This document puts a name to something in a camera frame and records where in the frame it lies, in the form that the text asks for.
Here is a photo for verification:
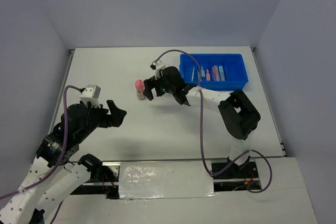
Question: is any pink lid clip jar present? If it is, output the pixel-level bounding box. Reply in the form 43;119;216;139
135;79;145;100

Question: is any purple clear pen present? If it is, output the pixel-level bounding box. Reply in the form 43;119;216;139
191;66;197;82

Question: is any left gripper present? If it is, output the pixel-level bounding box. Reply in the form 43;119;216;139
77;99;127;142

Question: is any pink purple highlighter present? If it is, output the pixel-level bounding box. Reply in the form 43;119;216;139
212;65;220;81

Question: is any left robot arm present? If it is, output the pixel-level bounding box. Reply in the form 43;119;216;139
1;100;127;223

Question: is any green correction tape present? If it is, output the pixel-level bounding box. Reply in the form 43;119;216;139
197;69;202;82

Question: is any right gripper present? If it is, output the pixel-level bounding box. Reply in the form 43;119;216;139
144;73;176;100

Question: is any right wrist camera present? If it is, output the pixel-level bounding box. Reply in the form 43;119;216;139
150;60;166;80

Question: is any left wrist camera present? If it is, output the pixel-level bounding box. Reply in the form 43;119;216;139
80;85;101;108

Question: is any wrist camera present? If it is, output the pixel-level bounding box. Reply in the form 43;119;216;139
80;85;101;108
150;60;166;80

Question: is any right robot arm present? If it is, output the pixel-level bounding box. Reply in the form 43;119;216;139
143;67;261;177

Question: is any pink correction tape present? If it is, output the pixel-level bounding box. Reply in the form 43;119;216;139
206;69;211;81

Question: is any blue plastic compartment tray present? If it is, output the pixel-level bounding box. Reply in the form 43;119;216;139
179;54;248;91

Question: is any light blue eraser stick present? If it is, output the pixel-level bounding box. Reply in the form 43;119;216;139
218;66;226;81

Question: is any silver foil tape sheet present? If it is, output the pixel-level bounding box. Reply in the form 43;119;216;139
119;161;215;199

